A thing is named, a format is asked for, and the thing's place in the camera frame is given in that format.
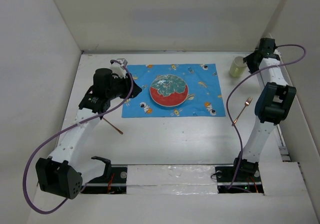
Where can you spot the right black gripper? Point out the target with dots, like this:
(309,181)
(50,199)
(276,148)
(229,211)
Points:
(249,58)

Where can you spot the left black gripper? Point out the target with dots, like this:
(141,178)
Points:
(126,82)

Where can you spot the red and teal plate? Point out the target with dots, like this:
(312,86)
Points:
(168,90)

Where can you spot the blue space-print cloth placemat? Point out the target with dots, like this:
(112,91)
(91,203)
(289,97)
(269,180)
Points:
(204,98)

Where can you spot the copper fork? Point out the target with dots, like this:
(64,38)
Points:
(246,104)

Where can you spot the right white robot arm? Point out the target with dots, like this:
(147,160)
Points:
(272,106)

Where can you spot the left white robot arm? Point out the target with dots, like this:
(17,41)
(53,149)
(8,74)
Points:
(63,173)

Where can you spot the pale yellow cup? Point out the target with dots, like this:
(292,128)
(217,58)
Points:
(237,67)

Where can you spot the copper spoon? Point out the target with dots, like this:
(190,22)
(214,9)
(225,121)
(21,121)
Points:
(114,127)

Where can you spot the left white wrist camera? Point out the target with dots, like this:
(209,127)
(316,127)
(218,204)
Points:
(120,64)

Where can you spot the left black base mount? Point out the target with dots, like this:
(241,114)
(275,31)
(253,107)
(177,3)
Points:
(114,184)

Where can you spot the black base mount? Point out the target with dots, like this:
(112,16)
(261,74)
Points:
(114,184)
(243,183)

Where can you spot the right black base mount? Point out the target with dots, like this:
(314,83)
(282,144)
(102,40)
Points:
(243,183)

